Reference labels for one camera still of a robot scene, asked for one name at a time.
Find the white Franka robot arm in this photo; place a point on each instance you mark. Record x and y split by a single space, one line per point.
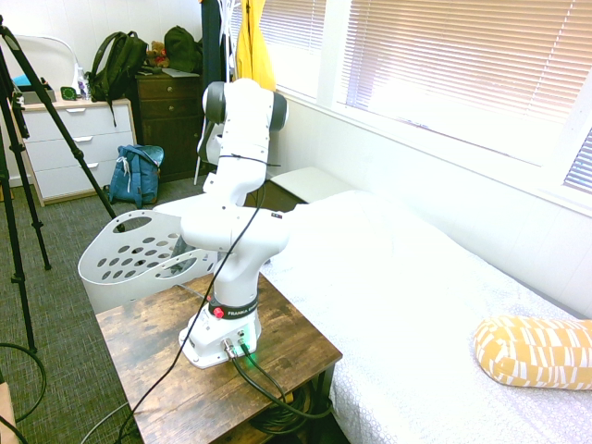
245 139

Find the white perforated laundry basket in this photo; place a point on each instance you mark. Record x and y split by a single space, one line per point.
99 296

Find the dark green bag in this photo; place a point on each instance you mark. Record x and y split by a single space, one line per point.
180 46

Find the dark bench with white top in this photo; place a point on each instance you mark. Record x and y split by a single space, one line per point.
310 182

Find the bed with white sheet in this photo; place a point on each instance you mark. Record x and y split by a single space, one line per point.
416 324

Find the dark wooden dresser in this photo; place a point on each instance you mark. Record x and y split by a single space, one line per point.
166 125

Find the blue backpack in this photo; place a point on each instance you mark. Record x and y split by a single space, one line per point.
136 178

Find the rustic wooden side table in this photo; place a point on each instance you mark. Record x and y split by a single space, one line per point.
152 333

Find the yellow jacket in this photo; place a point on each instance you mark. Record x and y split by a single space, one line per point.
254 41

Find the grey laptop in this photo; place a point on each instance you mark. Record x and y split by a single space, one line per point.
178 72

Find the dark blue hanging garment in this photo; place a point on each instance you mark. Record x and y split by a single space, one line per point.
213 41

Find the small white window blinds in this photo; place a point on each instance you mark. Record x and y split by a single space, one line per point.
291 23

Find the brown teddy bear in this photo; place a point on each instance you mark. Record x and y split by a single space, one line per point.
157 53

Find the large white window blinds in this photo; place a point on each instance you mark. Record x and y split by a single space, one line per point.
462 55

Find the white drawer dresser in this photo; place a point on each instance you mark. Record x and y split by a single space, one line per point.
69 152

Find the dark green backpack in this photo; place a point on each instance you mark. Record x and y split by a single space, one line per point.
118 65

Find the white spray bottle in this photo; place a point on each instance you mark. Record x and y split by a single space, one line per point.
82 83

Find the green round gadget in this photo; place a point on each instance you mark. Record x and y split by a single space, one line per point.
69 93

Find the yellow white patterned pillow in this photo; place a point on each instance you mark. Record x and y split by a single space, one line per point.
532 353

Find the narrow white window blinds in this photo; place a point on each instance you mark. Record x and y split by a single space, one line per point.
580 166

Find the grey box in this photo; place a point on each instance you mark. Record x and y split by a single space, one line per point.
34 97

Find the white arc lamp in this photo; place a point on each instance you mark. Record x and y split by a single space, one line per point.
55 42

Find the brown cardboard box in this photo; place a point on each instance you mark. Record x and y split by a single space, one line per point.
7 416

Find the black camera tripod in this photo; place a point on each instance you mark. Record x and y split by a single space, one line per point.
46 99

